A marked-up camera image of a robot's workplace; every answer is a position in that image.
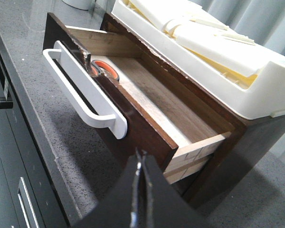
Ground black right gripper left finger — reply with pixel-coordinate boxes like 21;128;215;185
73;150;142;228

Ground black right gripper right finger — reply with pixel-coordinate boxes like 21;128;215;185
133;149;211;228

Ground dark wooden drawer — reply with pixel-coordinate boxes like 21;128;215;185
43;13;231;183

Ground grey orange scissors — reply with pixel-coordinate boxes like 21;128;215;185
91;59;119;81

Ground dark wooden drawer cabinet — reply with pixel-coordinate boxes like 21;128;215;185
98;13;285;208

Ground dark lower kitchen cabinet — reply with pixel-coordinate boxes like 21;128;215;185
0;52;70;228

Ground white plastic tray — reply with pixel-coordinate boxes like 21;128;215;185
112;0;285;120

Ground white drawer handle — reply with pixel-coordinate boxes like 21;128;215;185
42;41;128;139

